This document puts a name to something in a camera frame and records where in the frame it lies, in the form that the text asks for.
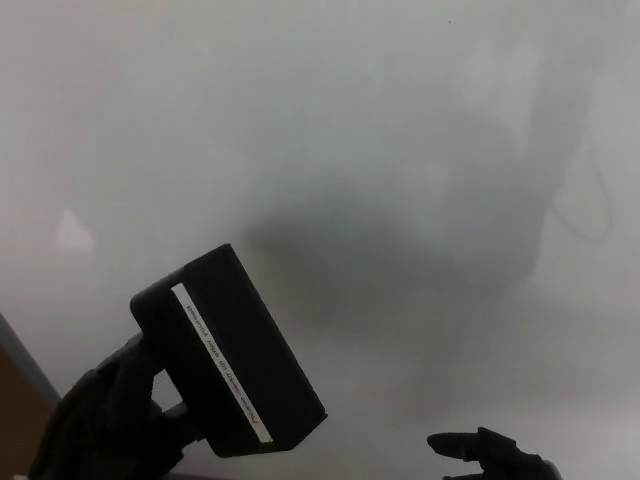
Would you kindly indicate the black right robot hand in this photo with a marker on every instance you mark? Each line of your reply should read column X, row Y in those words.
column 505, row 455

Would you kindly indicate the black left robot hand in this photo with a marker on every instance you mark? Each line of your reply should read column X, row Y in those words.
column 100, row 430

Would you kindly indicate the black magnetic marker holder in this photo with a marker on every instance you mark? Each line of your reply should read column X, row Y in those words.
column 235, row 350

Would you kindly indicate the white whiteboard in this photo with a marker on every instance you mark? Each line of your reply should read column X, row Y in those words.
column 400, row 150

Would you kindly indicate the grey whiteboard frame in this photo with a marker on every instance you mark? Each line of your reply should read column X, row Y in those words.
column 25, row 355

